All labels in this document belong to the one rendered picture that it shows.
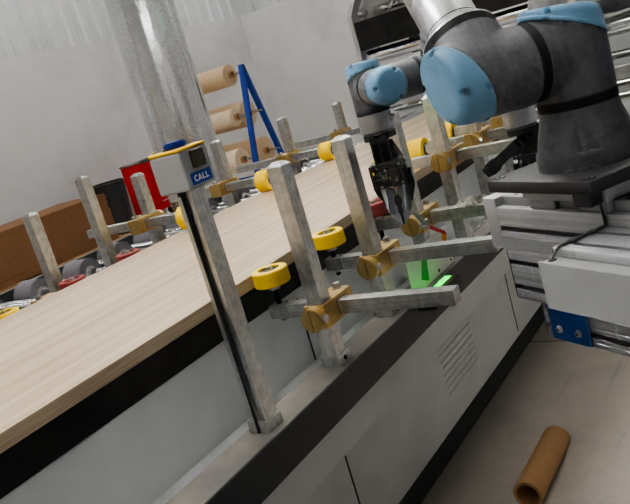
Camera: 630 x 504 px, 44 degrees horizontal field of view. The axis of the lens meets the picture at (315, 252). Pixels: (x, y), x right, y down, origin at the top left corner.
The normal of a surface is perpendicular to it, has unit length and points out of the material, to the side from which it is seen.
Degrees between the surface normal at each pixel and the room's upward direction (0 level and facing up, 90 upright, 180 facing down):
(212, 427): 90
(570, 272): 90
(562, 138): 72
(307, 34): 90
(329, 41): 90
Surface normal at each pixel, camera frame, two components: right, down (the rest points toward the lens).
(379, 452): 0.82, -0.11
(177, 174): -0.51, 0.33
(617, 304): -0.87, 0.34
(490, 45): 0.01, -0.44
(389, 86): 0.22, 0.16
